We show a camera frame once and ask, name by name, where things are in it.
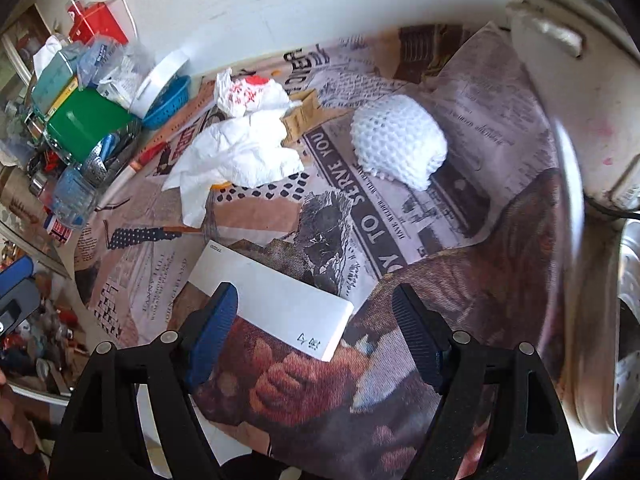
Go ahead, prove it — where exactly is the white paper card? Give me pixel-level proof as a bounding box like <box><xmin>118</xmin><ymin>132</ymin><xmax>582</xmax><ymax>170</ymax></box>
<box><xmin>189</xmin><ymin>240</ymin><xmax>354</xmax><ymax>362</ymax></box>

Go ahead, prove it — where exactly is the white tissue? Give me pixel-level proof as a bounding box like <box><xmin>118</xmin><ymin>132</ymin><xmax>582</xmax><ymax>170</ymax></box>
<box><xmin>163</xmin><ymin>108</ymin><xmax>304</xmax><ymax>228</ymax></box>

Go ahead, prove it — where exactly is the white red printed paper bag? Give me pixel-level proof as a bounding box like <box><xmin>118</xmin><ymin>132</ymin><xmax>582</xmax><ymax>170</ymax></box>
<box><xmin>214</xmin><ymin>67</ymin><xmax>302</xmax><ymax>118</ymax></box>

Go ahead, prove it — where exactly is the brown cardboard piece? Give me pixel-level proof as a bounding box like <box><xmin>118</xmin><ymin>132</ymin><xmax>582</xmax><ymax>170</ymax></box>
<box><xmin>281</xmin><ymin>89</ymin><xmax>349</xmax><ymax>148</ymax></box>

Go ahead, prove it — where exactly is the person's left hand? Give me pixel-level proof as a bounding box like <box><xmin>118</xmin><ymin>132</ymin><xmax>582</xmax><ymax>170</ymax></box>
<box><xmin>0</xmin><ymin>372</ymin><xmax>36</xmax><ymax>455</ymax></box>

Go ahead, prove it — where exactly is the plastic water bottle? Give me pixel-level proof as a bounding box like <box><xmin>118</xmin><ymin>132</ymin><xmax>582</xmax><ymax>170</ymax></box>
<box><xmin>52</xmin><ymin>166</ymin><xmax>96</xmax><ymax>230</ymax></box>

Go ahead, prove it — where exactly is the aluminium steamer pot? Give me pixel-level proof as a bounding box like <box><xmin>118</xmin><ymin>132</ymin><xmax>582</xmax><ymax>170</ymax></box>
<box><xmin>551</xmin><ymin>119</ymin><xmax>639</xmax><ymax>436</ymax></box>

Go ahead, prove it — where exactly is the green tin box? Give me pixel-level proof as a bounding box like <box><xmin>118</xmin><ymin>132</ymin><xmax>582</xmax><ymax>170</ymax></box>
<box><xmin>46</xmin><ymin>89</ymin><xmax>141</xmax><ymax>162</ymax></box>

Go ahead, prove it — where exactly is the teal tissue box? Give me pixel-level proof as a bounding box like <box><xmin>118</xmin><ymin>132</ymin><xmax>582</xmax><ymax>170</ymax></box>
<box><xmin>32</xmin><ymin>51</ymin><xmax>78</xmax><ymax>115</ymax></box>

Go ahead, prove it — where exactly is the clear plastic bag clutter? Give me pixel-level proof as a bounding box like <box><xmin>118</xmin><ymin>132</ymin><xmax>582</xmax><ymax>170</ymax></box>
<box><xmin>77</xmin><ymin>35</ymin><xmax>153</xmax><ymax>110</ymax></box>

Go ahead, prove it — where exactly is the blue plastic basket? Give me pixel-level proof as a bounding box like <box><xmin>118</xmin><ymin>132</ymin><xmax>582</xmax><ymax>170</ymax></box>
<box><xmin>142</xmin><ymin>75</ymin><xmax>191</xmax><ymax>130</ymax></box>

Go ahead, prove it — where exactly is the white round tray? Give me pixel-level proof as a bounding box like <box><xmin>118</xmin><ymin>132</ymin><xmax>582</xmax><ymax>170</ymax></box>
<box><xmin>129</xmin><ymin>49</ymin><xmax>189</xmax><ymax>119</ymax></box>

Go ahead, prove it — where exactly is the red box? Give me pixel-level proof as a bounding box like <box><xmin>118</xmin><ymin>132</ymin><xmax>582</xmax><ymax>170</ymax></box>
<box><xmin>66</xmin><ymin>0</ymin><xmax>128</xmax><ymax>44</ymax></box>

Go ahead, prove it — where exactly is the newspaper print table cloth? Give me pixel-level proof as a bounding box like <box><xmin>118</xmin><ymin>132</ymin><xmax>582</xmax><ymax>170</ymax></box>
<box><xmin>75</xmin><ymin>25</ymin><xmax>565</xmax><ymax>479</ymax></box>

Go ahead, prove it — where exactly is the white foam fruit net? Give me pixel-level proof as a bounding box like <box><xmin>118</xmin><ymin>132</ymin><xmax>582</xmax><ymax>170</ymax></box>
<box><xmin>349</xmin><ymin>94</ymin><xmax>448</xmax><ymax>191</ymax></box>

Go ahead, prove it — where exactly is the white rice cooker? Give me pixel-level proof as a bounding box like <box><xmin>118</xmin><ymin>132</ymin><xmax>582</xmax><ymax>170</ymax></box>
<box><xmin>506</xmin><ymin>0</ymin><xmax>639</xmax><ymax>211</ymax></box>

